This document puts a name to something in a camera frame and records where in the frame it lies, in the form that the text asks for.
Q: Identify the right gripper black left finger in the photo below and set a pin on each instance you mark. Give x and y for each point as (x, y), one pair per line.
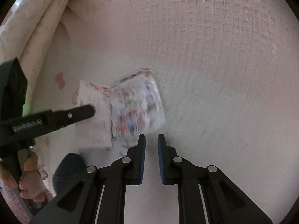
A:
(98, 194)

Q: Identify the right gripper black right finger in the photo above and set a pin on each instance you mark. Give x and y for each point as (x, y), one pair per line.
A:
(205, 195)

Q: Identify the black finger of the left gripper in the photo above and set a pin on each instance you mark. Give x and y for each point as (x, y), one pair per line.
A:
(70, 116)

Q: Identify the white floral card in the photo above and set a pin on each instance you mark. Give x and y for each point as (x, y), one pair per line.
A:
(94, 132)

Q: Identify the colourful sticker packet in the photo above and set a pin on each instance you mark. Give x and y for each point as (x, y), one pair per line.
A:
(135, 106)

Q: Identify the person's left hand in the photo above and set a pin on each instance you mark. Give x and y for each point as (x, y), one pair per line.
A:
(30, 184)

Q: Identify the dark denim jeans leg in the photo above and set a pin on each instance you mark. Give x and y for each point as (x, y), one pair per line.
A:
(70, 167)

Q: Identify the pink Hello Kitty blanket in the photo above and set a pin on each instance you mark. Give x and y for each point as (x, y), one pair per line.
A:
(227, 72)

